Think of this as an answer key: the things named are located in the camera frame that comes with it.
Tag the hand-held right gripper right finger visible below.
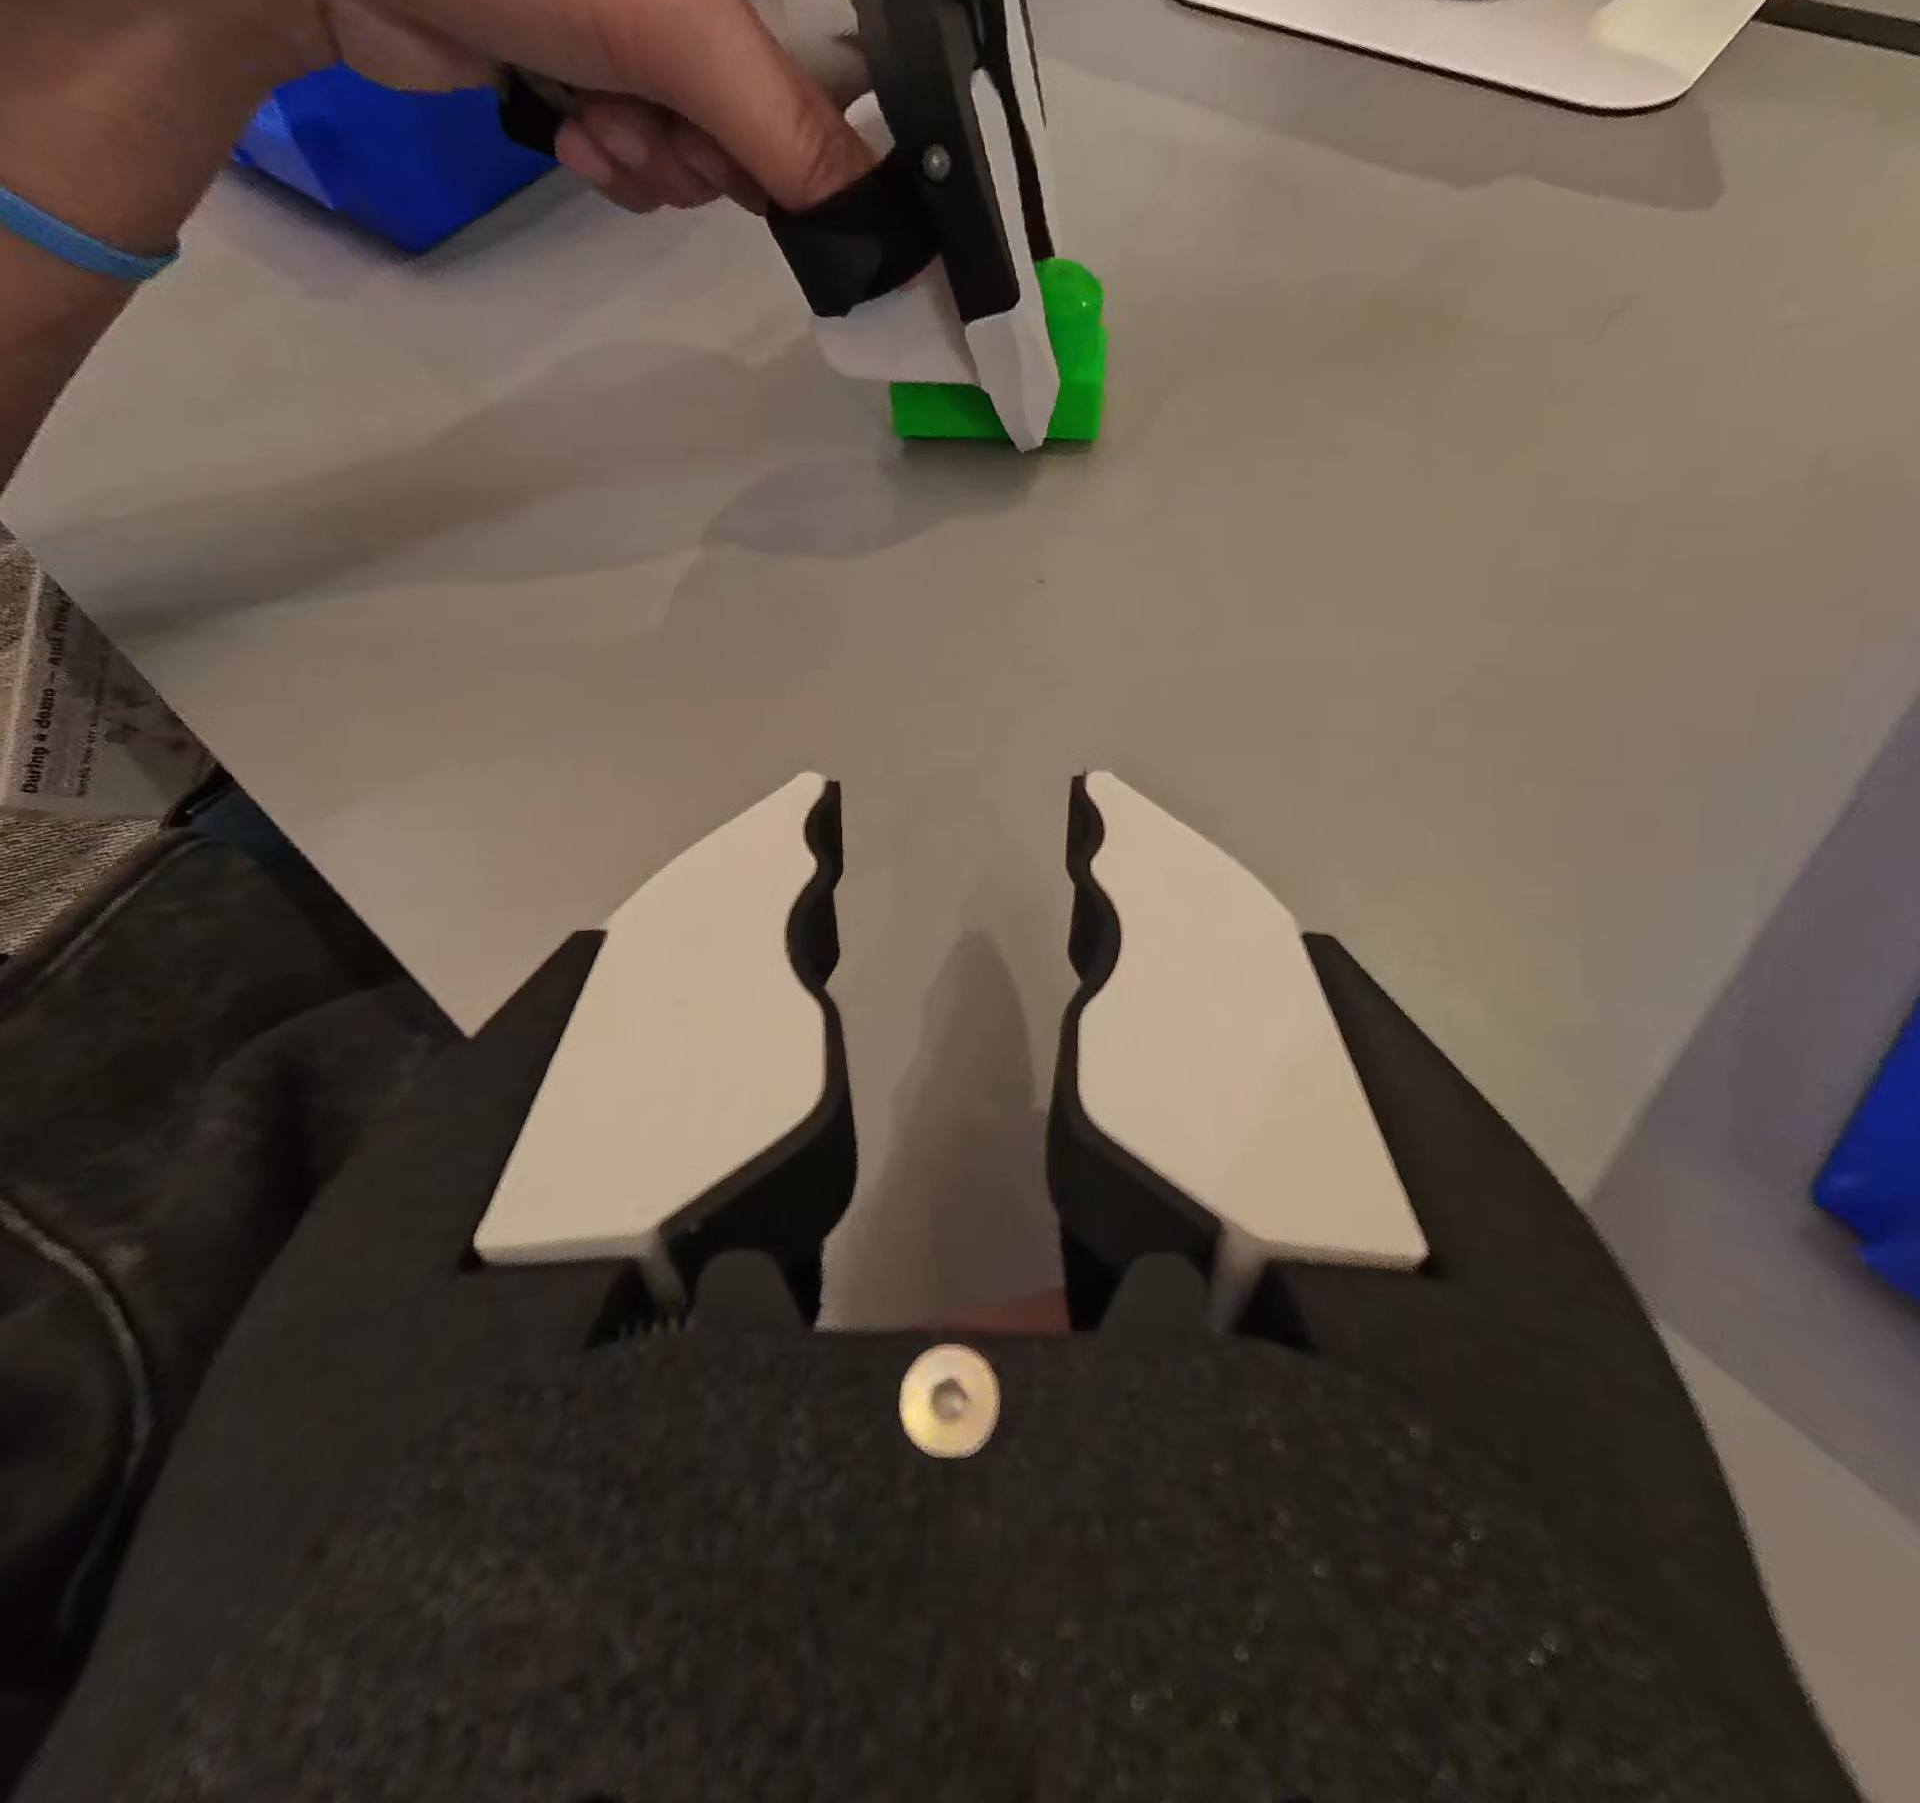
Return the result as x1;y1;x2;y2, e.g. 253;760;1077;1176
1046;770;1432;1338

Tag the green double toy block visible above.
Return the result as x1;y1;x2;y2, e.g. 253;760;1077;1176
890;261;1112;454

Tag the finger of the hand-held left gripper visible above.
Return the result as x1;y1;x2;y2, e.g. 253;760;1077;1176
963;68;1066;460
994;0;1057;279

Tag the person's dark sweatshirt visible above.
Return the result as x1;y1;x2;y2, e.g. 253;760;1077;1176
0;828;468;1803

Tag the printed paper sheet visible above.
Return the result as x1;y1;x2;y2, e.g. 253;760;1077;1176
0;527;226;846

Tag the person's left forearm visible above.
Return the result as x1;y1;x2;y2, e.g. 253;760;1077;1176
0;0;332;472

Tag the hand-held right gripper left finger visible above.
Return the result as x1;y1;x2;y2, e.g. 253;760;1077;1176
472;772;858;1319

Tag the blue plastic bin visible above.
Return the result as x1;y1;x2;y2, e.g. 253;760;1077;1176
1812;1003;1920;1304
226;64;562;256

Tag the grey desk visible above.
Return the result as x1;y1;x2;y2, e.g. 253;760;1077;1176
0;0;1920;1581

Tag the blue wristband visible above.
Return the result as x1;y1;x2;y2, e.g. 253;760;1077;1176
0;182;183;287

